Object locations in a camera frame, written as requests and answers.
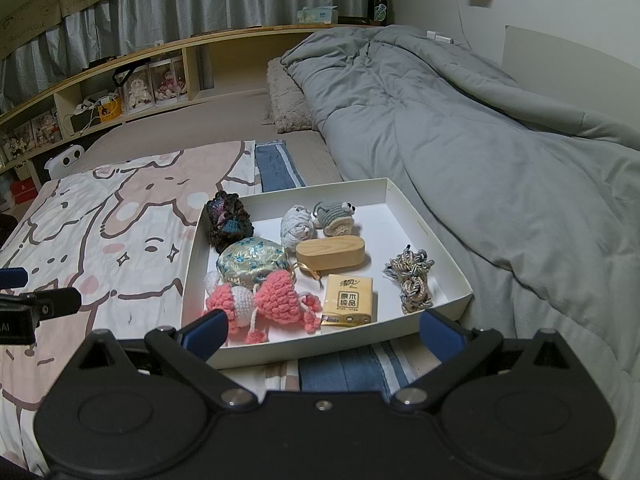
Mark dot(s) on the yellow tissue pack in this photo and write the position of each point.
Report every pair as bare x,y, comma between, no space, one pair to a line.
347,300

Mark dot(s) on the grey duvet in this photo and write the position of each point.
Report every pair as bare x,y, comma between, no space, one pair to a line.
475,135

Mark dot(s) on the white device with eye holes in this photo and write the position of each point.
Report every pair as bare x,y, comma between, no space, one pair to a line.
65,160

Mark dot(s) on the white lace pouch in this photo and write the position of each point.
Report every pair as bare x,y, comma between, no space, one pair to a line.
295,227

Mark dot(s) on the pink crochet toy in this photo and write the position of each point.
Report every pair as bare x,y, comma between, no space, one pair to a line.
275,295

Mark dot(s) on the tissue box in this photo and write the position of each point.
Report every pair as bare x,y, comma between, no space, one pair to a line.
317,15

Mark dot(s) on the dark crochet scrunchie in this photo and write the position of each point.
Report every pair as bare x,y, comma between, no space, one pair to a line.
225,220

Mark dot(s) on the row of figurine boxes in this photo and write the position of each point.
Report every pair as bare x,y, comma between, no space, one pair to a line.
30,135

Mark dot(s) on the white cardboard box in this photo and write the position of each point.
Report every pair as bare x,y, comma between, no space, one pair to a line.
380,220

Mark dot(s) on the beige fuzzy pillow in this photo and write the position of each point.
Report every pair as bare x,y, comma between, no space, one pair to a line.
290,100

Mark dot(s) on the printed blanket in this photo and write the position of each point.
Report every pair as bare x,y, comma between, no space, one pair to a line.
100,210

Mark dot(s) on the oval wooden box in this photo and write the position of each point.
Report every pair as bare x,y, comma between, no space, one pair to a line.
330,255

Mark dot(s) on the blue brocade pouch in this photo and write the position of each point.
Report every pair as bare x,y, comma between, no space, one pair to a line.
252,260

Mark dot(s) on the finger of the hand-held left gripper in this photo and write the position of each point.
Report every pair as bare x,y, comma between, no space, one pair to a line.
12,278
60,302

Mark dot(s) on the white charger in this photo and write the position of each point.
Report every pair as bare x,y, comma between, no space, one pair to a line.
440,37

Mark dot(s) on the grey curtain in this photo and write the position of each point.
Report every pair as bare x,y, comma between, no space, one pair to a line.
225,5

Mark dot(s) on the blue towel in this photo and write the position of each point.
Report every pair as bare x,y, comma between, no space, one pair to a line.
277,170

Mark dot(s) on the grey crochet toy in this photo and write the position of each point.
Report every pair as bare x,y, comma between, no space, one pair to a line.
332,217

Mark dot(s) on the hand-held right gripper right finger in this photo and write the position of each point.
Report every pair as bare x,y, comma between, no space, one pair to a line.
440,332

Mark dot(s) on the wooden headboard shelf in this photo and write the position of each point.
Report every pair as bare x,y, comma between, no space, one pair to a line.
150,47

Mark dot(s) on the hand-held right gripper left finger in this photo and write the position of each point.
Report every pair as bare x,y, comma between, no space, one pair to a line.
205,332

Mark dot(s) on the red box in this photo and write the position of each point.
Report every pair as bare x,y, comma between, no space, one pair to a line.
24,191

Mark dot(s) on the black box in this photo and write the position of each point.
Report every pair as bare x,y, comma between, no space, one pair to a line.
84,122

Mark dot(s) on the doll display case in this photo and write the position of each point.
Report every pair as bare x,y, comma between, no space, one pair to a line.
136,90
167,82

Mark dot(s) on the yellow bag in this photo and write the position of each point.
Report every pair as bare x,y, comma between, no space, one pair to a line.
110,110

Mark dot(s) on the green glass bottle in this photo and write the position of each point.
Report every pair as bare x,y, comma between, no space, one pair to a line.
380,7

